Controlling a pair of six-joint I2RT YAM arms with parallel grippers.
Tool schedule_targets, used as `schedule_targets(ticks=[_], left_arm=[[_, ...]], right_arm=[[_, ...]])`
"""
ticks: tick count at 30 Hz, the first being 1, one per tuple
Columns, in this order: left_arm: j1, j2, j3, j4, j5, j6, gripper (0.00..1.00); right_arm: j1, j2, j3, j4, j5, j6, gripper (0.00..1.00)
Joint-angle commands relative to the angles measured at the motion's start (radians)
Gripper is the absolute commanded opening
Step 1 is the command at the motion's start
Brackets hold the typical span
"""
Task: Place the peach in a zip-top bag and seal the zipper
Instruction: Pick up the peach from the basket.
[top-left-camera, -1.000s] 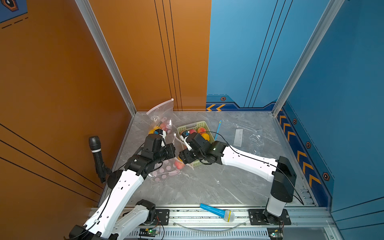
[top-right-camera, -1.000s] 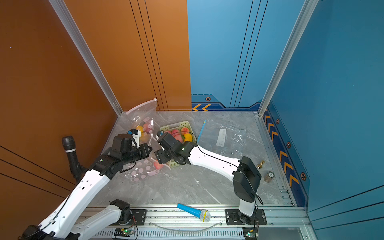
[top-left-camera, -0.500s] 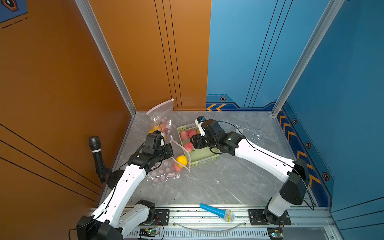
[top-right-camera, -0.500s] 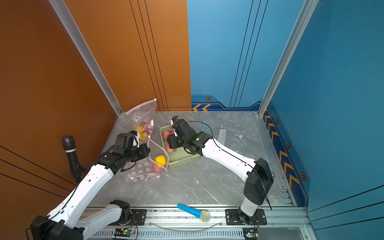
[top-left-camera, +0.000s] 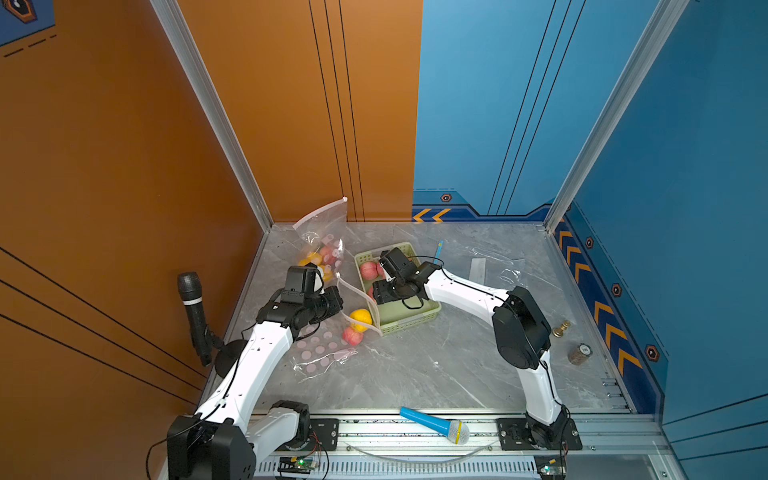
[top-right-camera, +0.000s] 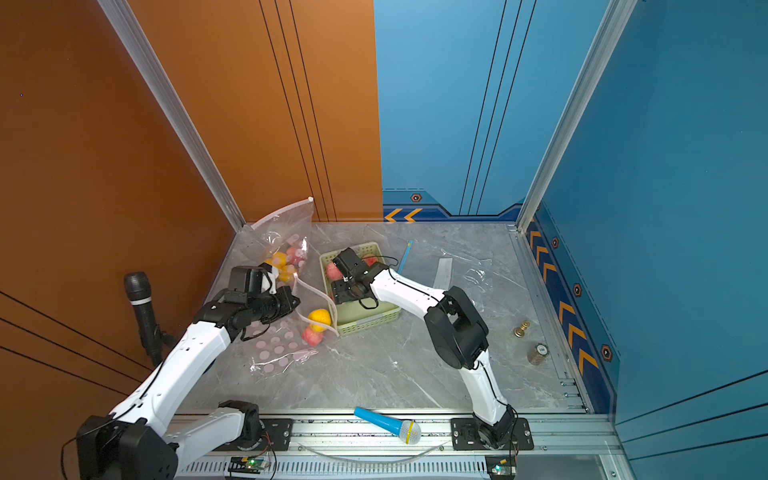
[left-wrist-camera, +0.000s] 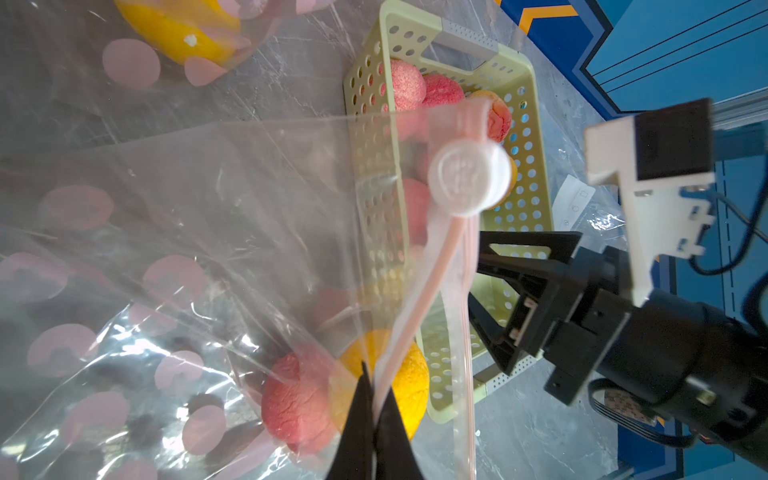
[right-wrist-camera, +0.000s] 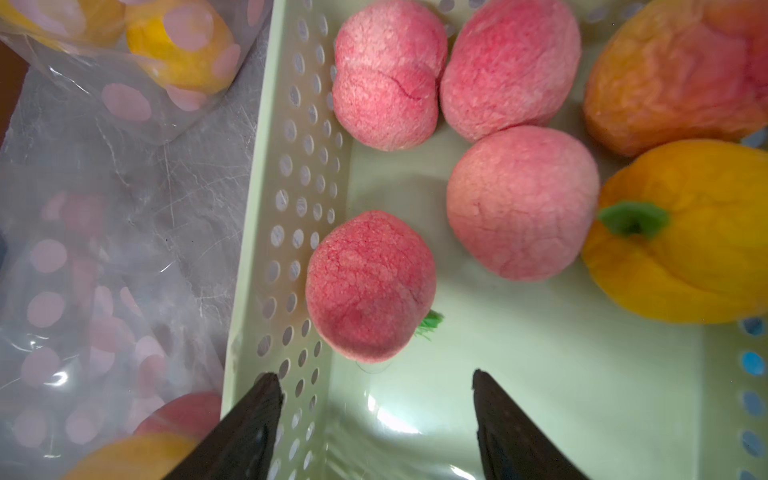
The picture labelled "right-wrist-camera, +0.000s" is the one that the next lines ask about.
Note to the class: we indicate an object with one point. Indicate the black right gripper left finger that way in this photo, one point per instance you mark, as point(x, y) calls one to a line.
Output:
point(241, 446)

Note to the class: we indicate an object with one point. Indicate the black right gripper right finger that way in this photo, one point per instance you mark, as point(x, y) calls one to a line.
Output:
point(511, 446)

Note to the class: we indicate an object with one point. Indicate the light green perforated basket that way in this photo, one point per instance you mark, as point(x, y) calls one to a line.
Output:
point(620, 396)

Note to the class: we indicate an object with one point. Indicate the clear bag with pink dots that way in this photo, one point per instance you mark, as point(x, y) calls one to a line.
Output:
point(99, 327)

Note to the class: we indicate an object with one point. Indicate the large pink peach top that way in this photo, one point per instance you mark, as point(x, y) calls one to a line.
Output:
point(370, 288)

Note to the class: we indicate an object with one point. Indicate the large pink peach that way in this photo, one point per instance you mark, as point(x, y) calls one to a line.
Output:
point(370, 288)
point(680, 70)

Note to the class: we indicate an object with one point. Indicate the clear zip-top bag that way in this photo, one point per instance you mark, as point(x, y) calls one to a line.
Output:
point(112, 84)

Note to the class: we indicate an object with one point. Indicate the large pink peach right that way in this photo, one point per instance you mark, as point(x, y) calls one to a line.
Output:
point(680, 70)

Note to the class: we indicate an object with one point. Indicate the pink peach behind top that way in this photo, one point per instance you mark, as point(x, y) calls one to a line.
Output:
point(389, 59)

